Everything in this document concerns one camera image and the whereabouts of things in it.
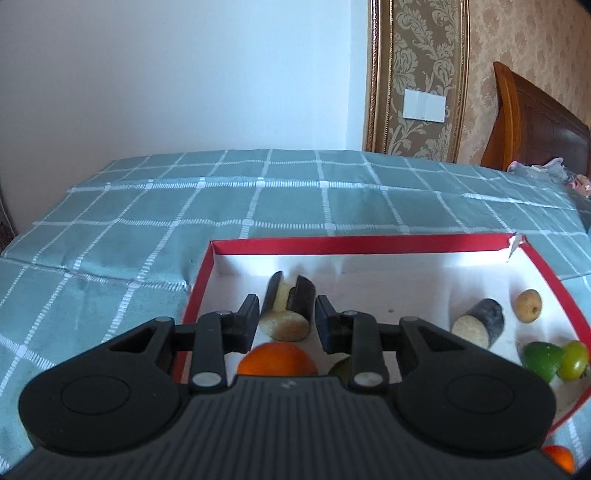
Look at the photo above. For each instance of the olive green fruit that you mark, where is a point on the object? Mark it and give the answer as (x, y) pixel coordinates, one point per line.
(340, 367)

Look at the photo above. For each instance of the white wall switch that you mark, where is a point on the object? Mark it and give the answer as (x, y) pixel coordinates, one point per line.
(425, 105)

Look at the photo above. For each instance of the green pepper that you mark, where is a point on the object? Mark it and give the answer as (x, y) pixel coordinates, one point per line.
(541, 361)

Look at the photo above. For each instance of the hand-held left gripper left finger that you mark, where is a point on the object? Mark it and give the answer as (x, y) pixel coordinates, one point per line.
(249, 323)

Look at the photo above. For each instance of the small brown round fruit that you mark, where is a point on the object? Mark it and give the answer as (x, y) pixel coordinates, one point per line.
(528, 305)

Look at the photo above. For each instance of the notched dark eggplant piece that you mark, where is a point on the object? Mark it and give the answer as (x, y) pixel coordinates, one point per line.
(284, 325)

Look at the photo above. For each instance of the wooden headboard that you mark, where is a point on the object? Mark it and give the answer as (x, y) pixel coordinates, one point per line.
(535, 120)

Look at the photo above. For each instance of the pile of clothes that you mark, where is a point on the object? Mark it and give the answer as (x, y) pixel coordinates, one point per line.
(554, 171)

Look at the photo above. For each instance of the green tomato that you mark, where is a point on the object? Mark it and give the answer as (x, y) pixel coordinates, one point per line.
(575, 361)

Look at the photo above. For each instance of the orange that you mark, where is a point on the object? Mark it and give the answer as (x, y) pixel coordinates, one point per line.
(277, 361)
(559, 458)

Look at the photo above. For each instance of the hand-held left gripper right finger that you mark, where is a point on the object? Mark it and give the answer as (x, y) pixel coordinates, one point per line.
(324, 325)

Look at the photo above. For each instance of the green checked cloth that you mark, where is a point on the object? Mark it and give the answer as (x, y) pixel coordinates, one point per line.
(138, 221)

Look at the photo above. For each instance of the red cardboard box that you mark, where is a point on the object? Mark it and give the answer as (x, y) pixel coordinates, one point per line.
(392, 286)

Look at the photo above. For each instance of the gold wall frame moulding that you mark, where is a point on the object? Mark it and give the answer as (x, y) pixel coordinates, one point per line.
(376, 92)

